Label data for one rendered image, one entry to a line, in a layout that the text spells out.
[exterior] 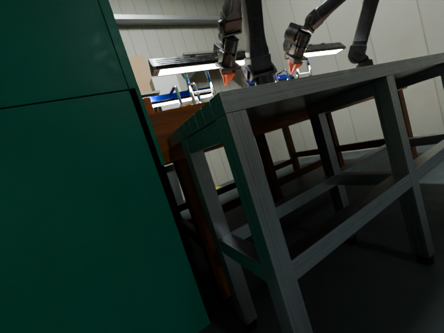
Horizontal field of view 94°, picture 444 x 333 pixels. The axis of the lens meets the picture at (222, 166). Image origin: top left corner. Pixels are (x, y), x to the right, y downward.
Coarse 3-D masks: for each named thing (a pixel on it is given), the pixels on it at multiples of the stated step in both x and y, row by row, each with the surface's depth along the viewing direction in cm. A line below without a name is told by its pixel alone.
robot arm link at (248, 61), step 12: (240, 0) 59; (252, 0) 56; (252, 12) 58; (252, 24) 59; (252, 36) 61; (264, 36) 62; (252, 48) 62; (264, 48) 63; (252, 60) 63; (264, 60) 64; (264, 72) 66
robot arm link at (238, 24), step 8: (224, 0) 71; (232, 0) 68; (224, 8) 73; (232, 8) 70; (240, 8) 72; (224, 16) 74; (232, 16) 73; (240, 16) 75; (224, 24) 77; (232, 24) 77; (240, 24) 78; (224, 32) 80
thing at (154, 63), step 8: (184, 56) 112; (192, 56) 113; (200, 56) 115; (208, 56) 117; (240, 56) 124; (152, 64) 102; (160, 64) 103; (168, 64) 105; (176, 64) 107; (184, 64) 108; (192, 64) 110; (200, 64) 113; (208, 64) 115; (152, 72) 105; (184, 72) 116
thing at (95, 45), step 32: (0, 0) 53; (32, 0) 56; (64, 0) 59; (96, 0) 63; (0, 32) 53; (32, 32) 56; (64, 32) 59; (96, 32) 62; (0, 64) 53; (32, 64) 55; (64, 64) 59; (96, 64) 62; (128, 64) 66; (0, 96) 52; (32, 96) 55; (64, 96) 58
